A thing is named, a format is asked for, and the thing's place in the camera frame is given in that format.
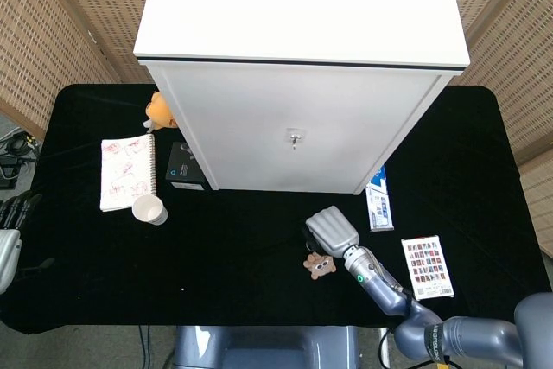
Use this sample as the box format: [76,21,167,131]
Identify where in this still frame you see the woven wicker screen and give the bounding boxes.
[0,0,159,142]
[446,0,553,258]

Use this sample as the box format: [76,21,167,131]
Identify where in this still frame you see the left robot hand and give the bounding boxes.
[0,190,56,296]

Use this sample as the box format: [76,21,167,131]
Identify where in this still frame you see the white cabinet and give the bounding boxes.
[132,0,471,196]

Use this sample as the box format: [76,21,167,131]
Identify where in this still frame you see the spiral notebook with red drawings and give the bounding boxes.
[99,133,158,213]

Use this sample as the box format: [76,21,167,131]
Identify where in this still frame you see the blue and white package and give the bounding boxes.
[365,164,395,232]

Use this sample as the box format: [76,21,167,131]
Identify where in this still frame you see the brown plush keychain toy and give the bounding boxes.
[302,239,337,280]

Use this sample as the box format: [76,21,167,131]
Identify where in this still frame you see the metal table leg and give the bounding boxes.
[378,328,391,369]

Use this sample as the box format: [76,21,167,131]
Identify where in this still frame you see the black product box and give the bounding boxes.
[165,141,213,192]

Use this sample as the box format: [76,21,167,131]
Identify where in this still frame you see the black tablecloth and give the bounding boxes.
[0,83,553,340]

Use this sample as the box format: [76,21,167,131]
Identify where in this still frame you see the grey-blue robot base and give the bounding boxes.
[166,325,362,369]

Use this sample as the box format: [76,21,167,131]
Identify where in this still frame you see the black cable under table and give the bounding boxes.
[137,324,152,369]

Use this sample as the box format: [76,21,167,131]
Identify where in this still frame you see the white paper cup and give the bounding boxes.
[131,194,168,226]

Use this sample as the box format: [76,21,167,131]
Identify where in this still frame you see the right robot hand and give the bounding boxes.
[302,206,359,258]

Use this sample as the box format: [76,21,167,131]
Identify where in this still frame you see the white box with picture grid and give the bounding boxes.
[400,234,455,302]

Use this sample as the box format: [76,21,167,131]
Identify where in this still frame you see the orange plush toy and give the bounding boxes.
[143,91,177,135]

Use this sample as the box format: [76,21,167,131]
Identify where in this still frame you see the black floor cables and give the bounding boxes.
[0,125,43,191]

